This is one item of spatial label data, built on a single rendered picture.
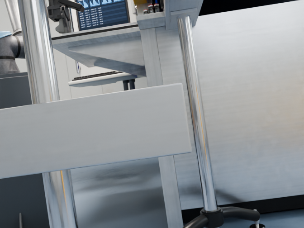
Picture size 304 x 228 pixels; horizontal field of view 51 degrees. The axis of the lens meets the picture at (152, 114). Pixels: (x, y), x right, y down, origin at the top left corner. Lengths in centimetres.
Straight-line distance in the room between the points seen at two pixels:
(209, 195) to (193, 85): 39
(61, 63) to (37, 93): 365
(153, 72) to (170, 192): 51
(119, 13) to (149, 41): 112
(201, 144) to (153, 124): 60
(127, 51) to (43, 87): 91
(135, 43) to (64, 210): 101
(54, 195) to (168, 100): 26
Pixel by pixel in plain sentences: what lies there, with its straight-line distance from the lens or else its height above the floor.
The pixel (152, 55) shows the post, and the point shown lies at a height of 75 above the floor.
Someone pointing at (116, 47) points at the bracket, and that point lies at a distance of 149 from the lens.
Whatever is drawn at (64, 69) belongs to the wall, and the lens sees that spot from 424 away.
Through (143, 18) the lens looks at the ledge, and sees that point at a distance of 126.
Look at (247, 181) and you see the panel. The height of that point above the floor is 17.
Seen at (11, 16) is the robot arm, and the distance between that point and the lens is 194.
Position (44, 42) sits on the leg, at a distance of 62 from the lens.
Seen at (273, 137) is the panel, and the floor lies 34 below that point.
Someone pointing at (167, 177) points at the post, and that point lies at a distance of 137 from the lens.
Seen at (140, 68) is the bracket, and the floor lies 79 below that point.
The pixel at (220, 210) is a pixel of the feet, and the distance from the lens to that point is 120.
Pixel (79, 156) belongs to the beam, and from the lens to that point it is 57.
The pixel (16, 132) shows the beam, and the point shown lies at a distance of 60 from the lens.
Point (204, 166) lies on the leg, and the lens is 114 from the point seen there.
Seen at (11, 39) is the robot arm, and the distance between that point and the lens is 180.
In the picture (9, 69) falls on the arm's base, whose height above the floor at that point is 82.
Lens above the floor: 50
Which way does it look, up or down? level
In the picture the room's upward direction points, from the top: 8 degrees counter-clockwise
